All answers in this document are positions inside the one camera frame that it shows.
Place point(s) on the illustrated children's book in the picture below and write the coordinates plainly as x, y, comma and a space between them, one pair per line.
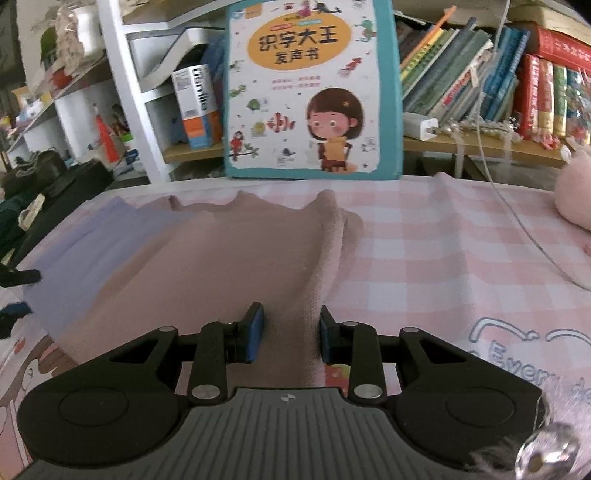
300, 92

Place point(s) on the white charger plug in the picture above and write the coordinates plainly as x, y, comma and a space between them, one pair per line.
418, 125

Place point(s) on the bunch of pens and pencils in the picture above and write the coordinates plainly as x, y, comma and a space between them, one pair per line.
120, 124

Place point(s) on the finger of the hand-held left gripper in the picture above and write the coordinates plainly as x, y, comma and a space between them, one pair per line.
18, 277
14, 318

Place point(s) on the dark leather shoe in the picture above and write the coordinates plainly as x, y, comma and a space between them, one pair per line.
41, 168

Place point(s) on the thick open book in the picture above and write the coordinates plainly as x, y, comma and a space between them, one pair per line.
161, 46

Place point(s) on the thick red book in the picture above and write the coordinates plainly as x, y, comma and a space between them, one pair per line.
558, 48

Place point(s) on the black box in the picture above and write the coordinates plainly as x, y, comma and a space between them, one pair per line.
83, 177

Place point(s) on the purple and beige sweater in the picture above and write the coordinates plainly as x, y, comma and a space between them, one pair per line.
231, 254

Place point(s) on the white jar green lid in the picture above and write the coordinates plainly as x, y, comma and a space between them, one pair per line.
130, 157

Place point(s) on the white bookshelf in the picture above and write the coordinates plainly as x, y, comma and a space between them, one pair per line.
134, 115

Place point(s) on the shiny bead with fluffy trim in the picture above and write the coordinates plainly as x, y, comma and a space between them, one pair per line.
547, 450

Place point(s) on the white and orange carton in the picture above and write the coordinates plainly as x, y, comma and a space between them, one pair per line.
194, 101

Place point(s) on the dark green cloth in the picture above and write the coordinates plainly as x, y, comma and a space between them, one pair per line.
9, 217

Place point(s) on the pink plush toy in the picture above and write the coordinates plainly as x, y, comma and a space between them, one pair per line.
575, 189

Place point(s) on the pink checked tablecloth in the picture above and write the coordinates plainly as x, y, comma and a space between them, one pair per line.
438, 258

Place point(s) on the row of upright books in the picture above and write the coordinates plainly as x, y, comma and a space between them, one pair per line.
443, 69

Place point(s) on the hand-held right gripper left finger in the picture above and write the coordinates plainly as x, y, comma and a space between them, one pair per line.
255, 333

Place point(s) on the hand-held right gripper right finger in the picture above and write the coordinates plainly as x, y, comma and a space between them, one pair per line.
327, 338

